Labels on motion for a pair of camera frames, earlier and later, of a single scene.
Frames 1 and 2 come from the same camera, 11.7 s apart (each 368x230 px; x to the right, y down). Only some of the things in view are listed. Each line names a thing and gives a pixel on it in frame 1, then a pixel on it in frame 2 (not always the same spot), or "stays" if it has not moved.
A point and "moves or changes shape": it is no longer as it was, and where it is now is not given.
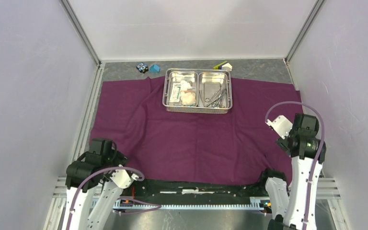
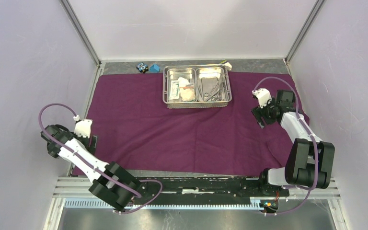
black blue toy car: x=142 y=67 stays
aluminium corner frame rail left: x=76 y=23 stays
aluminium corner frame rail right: x=306 y=26 stays
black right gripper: x=283 y=143 -> x=258 y=112
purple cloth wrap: x=161 y=145 moves or changes shape
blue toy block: x=154 y=68 stays
